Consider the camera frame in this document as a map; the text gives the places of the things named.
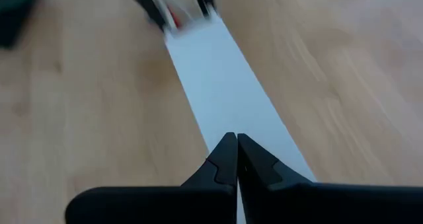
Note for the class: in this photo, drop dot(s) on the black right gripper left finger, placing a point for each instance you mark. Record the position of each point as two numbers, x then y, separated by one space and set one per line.
221 171

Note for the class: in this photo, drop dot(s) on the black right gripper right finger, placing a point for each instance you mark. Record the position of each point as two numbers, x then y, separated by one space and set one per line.
257 171

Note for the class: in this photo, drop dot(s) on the white duct cover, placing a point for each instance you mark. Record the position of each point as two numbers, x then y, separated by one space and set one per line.
221 92

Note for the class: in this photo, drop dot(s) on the grey black work glove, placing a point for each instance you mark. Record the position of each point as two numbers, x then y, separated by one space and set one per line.
15 14

